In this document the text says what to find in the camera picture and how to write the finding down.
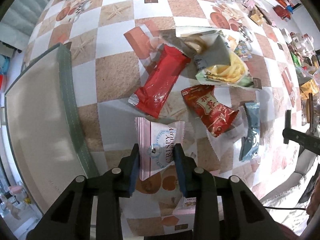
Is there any blue snack stick packet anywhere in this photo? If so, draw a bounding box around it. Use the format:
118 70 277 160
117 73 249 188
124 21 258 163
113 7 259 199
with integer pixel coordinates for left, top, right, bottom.
239 102 260 161

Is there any red chinese text snack packet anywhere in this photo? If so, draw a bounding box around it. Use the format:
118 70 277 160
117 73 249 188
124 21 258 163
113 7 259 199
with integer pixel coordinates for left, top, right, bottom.
181 85 239 137

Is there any pink crispy berry snack packet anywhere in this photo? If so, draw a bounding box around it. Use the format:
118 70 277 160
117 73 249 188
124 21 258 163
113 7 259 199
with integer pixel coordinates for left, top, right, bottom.
135 117 185 181

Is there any yellow chips bag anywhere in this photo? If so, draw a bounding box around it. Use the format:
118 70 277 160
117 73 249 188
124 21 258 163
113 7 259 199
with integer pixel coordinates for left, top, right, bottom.
176 27 262 89

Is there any long red snack packet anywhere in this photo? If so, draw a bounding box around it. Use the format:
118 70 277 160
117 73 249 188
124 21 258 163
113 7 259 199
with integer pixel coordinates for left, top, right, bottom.
128 45 191 119

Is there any beige storage box green rim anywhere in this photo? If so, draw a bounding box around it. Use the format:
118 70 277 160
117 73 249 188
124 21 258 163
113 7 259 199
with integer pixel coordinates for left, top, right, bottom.
5 43 99 212

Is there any gold wrapped snack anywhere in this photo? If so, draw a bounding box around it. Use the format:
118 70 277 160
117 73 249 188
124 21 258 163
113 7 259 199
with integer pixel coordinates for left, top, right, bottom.
249 8 265 26

